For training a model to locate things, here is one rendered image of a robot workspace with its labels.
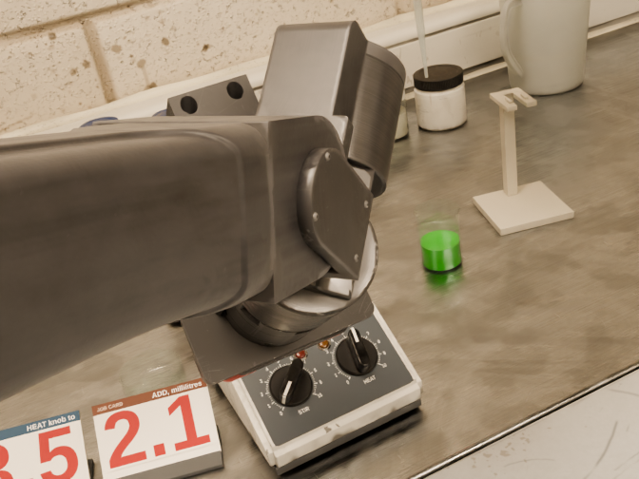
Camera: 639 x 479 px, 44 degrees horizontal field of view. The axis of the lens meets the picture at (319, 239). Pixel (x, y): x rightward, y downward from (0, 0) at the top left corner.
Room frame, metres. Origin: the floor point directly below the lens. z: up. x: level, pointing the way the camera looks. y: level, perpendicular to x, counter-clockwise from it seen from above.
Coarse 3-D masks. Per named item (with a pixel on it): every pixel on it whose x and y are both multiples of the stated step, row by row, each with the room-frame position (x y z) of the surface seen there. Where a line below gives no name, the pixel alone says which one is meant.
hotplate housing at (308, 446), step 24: (408, 360) 0.48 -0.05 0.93; (240, 384) 0.46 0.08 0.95; (408, 384) 0.46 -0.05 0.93; (240, 408) 0.46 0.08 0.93; (360, 408) 0.44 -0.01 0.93; (384, 408) 0.45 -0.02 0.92; (408, 408) 0.46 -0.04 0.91; (264, 432) 0.43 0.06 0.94; (312, 432) 0.43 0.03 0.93; (336, 432) 0.43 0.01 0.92; (360, 432) 0.44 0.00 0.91; (264, 456) 0.43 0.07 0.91; (288, 456) 0.42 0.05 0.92; (312, 456) 0.43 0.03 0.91
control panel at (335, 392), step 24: (336, 336) 0.49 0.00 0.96; (384, 336) 0.49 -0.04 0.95; (288, 360) 0.48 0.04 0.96; (312, 360) 0.48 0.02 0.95; (336, 360) 0.48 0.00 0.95; (384, 360) 0.47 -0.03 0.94; (264, 384) 0.46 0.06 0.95; (336, 384) 0.46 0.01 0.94; (360, 384) 0.46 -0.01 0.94; (384, 384) 0.46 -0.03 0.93; (264, 408) 0.44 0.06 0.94; (288, 408) 0.44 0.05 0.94; (312, 408) 0.44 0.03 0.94; (336, 408) 0.44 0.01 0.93; (288, 432) 0.43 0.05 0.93
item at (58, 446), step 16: (32, 432) 0.47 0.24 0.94; (48, 432) 0.47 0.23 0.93; (64, 432) 0.47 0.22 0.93; (0, 448) 0.47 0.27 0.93; (16, 448) 0.47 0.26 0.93; (32, 448) 0.47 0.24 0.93; (48, 448) 0.46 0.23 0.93; (64, 448) 0.46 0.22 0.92; (80, 448) 0.46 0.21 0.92; (0, 464) 0.46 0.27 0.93; (16, 464) 0.46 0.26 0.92; (32, 464) 0.46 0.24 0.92; (48, 464) 0.46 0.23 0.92; (64, 464) 0.45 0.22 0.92; (80, 464) 0.45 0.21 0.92
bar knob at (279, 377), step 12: (300, 360) 0.46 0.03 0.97; (276, 372) 0.47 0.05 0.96; (288, 372) 0.45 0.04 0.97; (300, 372) 0.45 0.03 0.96; (276, 384) 0.46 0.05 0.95; (288, 384) 0.44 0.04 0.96; (300, 384) 0.46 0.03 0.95; (312, 384) 0.46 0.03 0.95; (276, 396) 0.45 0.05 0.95; (288, 396) 0.44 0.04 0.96; (300, 396) 0.45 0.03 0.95
